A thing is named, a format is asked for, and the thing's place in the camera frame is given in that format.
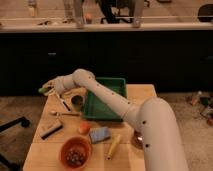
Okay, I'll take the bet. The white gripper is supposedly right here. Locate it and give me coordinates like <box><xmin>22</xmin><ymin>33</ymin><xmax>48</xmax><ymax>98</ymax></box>
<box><xmin>42</xmin><ymin>80</ymin><xmax>56</xmax><ymax>96</ymax></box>

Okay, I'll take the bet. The green pepper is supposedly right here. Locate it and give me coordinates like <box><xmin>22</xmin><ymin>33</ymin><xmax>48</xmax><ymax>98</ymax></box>
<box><xmin>38</xmin><ymin>87</ymin><xmax>49</xmax><ymax>94</ymax></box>

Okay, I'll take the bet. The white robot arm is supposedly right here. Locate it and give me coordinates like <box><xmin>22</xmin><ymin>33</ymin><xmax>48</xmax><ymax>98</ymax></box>
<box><xmin>42</xmin><ymin>69</ymin><xmax>189</xmax><ymax>171</ymax></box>

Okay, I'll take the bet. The black white marker pen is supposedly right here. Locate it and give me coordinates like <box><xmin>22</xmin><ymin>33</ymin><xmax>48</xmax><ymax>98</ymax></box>
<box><xmin>56</xmin><ymin>94</ymin><xmax>71</xmax><ymax>112</ymax></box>

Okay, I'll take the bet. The grey black brush block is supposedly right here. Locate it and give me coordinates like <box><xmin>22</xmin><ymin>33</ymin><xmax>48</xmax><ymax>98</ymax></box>
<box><xmin>40</xmin><ymin>123</ymin><xmax>63</xmax><ymax>139</ymax></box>

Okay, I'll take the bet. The green plastic tray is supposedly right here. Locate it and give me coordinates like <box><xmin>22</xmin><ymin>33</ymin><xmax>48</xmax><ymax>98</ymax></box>
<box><xmin>82</xmin><ymin>77</ymin><xmax>126</xmax><ymax>122</ymax></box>

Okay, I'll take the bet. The black chair base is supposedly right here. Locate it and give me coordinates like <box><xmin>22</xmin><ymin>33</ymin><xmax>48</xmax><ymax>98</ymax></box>
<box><xmin>0</xmin><ymin>116</ymin><xmax>31</xmax><ymax>171</ymax></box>

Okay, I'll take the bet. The blue sponge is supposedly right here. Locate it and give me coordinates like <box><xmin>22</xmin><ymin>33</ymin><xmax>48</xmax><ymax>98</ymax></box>
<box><xmin>89</xmin><ymin>127</ymin><xmax>111</xmax><ymax>144</ymax></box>

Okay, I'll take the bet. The orange bowl with beads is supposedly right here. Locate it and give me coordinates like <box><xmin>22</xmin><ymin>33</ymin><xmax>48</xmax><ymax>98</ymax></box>
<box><xmin>59</xmin><ymin>136</ymin><xmax>92</xmax><ymax>171</ymax></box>

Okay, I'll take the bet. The black office chair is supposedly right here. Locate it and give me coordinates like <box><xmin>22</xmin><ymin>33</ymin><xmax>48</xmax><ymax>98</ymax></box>
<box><xmin>97</xmin><ymin>0</ymin><xmax>152</xmax><ymax>25</ymax></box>

